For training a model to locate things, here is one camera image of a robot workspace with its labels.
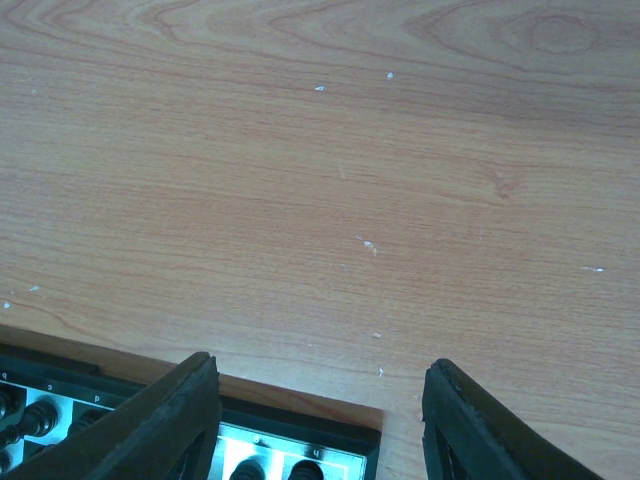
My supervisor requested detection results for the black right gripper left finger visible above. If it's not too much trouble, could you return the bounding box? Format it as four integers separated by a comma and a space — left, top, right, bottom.
4, 352, 222, 479

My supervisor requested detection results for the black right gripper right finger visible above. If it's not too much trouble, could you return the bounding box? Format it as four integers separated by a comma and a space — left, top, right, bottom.
422, 358, 600, 479

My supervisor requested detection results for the black pawn on board left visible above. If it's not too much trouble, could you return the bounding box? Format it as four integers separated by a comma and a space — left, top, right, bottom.
0, 451, 11, 474

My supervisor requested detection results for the black white chessboard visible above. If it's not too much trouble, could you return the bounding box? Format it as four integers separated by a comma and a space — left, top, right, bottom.
1, 345, 380, 479

